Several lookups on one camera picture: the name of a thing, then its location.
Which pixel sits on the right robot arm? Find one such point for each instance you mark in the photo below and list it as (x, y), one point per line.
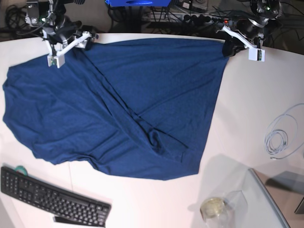
(49, 17)

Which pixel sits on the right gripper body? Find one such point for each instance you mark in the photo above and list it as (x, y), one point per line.
(62, 31)

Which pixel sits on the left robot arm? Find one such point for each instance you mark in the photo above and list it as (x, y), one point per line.
(263, 11)

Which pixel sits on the blue box with hole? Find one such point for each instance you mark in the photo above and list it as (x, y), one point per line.
(122, 3)

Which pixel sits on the dark blue t-shirt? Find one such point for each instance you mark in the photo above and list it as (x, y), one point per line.
(137, 108)

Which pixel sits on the black computer keyboard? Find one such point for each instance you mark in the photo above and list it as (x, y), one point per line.
(66, 205)

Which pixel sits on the clear glass jar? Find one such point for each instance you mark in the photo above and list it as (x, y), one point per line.
(215, 213)

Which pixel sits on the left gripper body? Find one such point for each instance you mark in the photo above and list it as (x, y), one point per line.
(249, 28)

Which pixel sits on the green tape roll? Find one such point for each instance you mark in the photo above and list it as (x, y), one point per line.
(20, 169)

